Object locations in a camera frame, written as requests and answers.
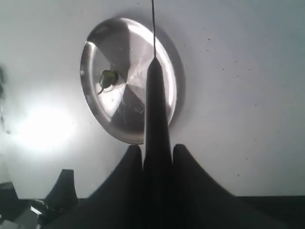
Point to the black handled knife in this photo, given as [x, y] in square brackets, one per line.
[157, 165]

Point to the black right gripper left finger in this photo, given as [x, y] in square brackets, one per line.
[116, 204]

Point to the green chili pepper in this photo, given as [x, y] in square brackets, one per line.
[107, 79]

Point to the round stainless steel plate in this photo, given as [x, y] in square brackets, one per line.
[125, 46]

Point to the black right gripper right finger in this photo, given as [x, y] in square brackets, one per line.
[204, 204]

